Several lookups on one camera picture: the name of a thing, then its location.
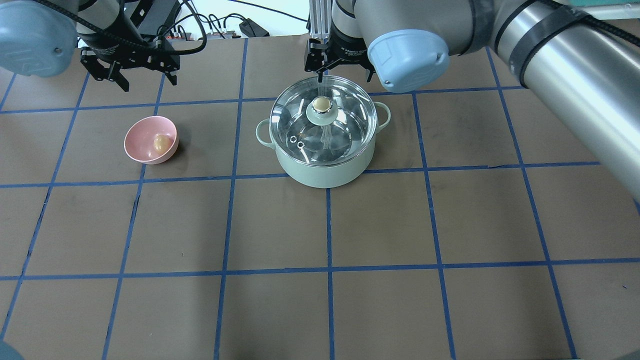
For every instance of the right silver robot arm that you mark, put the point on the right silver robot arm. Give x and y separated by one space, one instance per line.
584 70

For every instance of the pale green steel pot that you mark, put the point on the pale green steel pot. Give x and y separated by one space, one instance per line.
323 177

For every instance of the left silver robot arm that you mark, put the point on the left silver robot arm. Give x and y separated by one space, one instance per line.
37 40

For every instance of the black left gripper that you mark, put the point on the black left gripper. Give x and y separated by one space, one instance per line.
111 34

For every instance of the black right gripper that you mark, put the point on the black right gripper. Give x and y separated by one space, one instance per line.
348 46

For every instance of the glass pot lid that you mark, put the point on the glass pot lid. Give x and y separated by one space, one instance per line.
321 123

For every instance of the beige egg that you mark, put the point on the beige egg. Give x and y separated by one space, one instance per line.
161 143

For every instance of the pink plastic bowl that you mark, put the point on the pink plastic bowl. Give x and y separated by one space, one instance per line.
138 141

